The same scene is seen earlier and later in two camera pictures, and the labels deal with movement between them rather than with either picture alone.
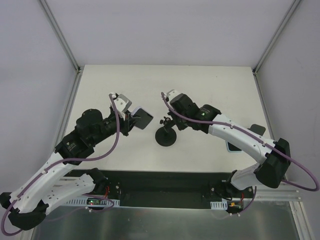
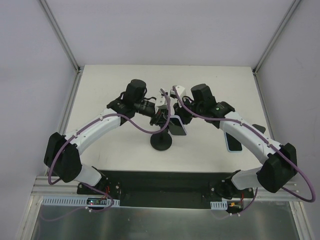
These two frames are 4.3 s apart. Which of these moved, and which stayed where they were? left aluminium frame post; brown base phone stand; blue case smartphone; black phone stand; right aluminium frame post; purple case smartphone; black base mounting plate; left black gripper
Moved: black phone stand; left black gripper; purple case smartphone
Stayed: blue case smartphone; left aluminium frame post; brown base phone stand; black base mounting plate; right aluminium frame post
